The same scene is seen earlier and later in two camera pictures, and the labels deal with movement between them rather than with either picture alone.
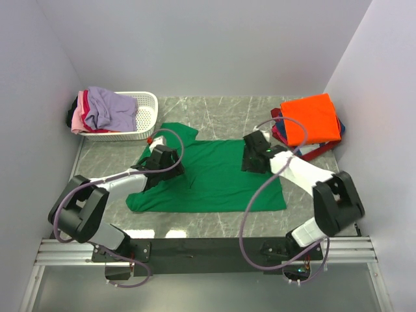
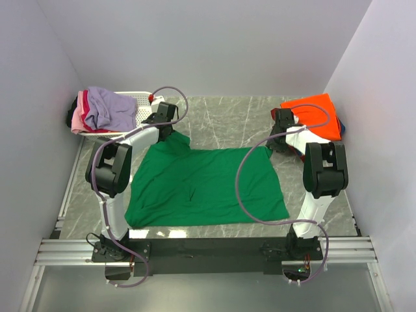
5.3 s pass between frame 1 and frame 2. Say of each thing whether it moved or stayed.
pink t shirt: stayed
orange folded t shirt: stayed
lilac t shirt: stayed
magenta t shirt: stayed
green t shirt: moved
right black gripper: moved
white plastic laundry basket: stayed
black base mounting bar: stayed
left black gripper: moved
